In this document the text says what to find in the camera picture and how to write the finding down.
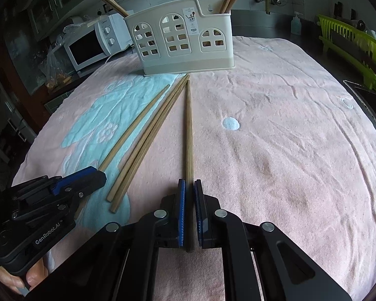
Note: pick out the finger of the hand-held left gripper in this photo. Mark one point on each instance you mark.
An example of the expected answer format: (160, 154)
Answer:
(92, 180)
(65, 180)

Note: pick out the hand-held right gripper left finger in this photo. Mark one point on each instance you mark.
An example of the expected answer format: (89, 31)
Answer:
(181, 213)

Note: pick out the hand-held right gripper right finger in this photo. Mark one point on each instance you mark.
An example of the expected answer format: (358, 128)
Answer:
(198, 213)

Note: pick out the cream plastic chopstick holder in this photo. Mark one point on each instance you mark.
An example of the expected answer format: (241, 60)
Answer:
(188, 64)

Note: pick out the person's left hand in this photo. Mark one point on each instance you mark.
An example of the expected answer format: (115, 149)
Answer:
(34, 276)

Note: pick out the green base cabinet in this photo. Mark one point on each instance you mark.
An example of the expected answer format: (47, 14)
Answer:
(58, 100)

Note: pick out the pink and blue blanket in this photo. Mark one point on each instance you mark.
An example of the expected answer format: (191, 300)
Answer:
(269, 163)

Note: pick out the clear plastic food bag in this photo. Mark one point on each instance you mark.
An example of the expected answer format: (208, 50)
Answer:
(54, 72)

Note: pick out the white microwave oven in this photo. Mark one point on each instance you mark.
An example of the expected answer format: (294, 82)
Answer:
(84, 48)

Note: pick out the crumpled clear plastic bag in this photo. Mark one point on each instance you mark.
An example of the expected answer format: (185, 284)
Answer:
(81, 22)

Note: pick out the steel kitchen sink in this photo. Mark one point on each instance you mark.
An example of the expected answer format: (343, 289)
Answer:
(369, 106)

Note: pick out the clear soap pump bottle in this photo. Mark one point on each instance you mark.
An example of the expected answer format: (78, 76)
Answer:
(296, 25)

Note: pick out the green plastic dish rack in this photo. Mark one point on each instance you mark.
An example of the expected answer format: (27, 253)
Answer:
(327, 28)

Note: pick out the white plates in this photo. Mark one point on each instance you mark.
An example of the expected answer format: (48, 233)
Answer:
(373, 34)

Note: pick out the green wall cabinet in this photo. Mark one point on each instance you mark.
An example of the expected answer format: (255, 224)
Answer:
(50, 3)

